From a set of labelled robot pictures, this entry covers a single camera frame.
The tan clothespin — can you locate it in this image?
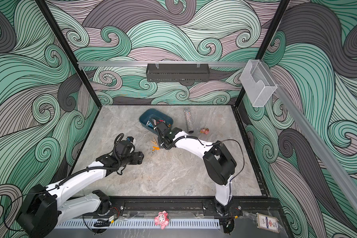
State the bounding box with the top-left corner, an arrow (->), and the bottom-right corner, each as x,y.
151,137 -> 158,145

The cyan clothespin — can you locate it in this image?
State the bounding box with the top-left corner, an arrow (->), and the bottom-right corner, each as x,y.
146,121 -> 153,128

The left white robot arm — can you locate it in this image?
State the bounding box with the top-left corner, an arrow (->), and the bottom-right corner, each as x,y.
15,152 -> 144,238

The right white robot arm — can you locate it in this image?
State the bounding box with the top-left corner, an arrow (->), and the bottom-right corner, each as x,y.
153,122 -> 237,207

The teal storage box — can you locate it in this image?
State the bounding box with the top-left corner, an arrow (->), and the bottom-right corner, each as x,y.
139,109 -> 174,134

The rhinestone silver microphone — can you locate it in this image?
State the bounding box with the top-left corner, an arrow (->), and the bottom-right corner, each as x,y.
184,108 -> 194,134

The pink strawberry bear toy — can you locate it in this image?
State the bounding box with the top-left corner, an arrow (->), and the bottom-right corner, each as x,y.
200,128 -> 209,135

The pink pig plush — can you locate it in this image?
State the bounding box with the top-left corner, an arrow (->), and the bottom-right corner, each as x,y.
154,211 -> 169,230

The badge card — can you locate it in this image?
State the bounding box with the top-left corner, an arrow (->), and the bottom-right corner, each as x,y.
256,213 -> 280,233

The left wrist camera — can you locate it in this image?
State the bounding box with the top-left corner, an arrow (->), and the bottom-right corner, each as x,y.
115,140 -> 135,157

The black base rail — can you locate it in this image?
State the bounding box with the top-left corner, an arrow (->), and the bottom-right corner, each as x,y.
110,196 -> 282,216

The black wall tray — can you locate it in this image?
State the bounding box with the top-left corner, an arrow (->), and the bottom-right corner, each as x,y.
146,64 -> 210,82

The white slotted cable duct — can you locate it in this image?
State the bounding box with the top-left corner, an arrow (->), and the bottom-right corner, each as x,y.
55,218 -> 221,230

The black corner frame post right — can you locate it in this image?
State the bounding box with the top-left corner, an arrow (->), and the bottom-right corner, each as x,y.
235,1 -> 290,108

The black corner frame post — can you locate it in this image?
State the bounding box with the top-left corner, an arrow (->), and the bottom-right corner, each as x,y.
235,1 -> 290,108
35,0 -> 102,110

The aluminium rail back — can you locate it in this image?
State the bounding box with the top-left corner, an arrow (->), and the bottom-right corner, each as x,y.
77,60 -> 247,68

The aluminium rail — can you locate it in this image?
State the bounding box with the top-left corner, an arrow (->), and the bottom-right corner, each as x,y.
260,61 -> 357,214
77,60 -> 247,68

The clear plastic wall holder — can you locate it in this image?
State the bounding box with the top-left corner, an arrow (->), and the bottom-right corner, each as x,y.
240,59 -> 277,108

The black corner frame post left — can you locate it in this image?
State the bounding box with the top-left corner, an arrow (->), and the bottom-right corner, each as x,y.
35,0 -> 102,110

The aluminium rail right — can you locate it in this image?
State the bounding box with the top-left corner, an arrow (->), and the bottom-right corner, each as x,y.
260,61 -> 357,214

